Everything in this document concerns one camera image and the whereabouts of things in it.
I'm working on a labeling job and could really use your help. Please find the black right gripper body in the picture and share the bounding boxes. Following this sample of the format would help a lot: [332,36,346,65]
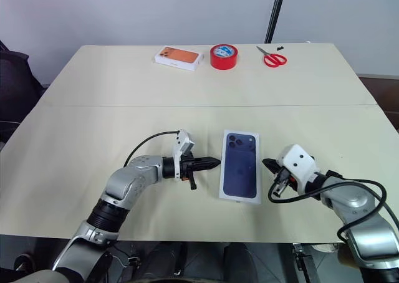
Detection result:
[275,166,297,197]

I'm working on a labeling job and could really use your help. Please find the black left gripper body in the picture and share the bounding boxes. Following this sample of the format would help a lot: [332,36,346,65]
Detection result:
[180,153,201,191]

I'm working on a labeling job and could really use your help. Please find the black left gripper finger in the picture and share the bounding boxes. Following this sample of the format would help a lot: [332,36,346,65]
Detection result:
[196,162,223,172]
[195,156,221,166]

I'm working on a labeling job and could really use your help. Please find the blue phone box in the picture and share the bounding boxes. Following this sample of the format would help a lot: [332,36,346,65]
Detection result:
[218,128,262,206]

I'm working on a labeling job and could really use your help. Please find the phone box with orange print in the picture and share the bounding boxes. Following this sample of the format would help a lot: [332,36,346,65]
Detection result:
[154,46,205,73]

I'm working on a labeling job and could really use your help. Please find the red tape roll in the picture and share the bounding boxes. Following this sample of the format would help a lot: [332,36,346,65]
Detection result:
[209,44,239,70]

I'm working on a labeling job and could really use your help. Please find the black metal pole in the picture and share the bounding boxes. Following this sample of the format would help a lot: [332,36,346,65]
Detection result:
[264,0,289,44]

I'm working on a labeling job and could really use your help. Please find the black office chair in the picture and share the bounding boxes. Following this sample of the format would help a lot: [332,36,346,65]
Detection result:
[0,39,48,142]

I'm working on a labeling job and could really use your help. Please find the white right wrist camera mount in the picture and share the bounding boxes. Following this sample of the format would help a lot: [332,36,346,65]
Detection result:
[276,143,322,197]

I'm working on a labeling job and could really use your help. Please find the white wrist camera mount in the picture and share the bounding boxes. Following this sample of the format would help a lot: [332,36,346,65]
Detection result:
[172,128,196,181]
[276,143,322,197]

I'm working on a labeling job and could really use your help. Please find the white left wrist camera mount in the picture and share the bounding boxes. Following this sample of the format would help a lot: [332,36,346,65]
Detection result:
[172,128,196,181]

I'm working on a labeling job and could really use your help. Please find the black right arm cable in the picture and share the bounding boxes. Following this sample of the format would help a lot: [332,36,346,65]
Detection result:
[268,176,399,244]

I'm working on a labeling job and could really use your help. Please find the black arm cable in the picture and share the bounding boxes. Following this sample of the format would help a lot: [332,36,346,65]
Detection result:
[268,176,399,244]
[123,130,181,168]

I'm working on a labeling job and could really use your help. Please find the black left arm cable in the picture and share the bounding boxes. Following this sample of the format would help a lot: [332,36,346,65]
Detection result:
[123,130,181,168]

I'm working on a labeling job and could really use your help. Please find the metal table leg bracket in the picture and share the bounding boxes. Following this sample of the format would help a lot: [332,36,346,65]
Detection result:
[292,243,314,272]

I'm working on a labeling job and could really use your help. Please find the red-handled scissors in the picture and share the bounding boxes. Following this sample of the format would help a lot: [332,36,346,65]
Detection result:
[256,45,287,69]

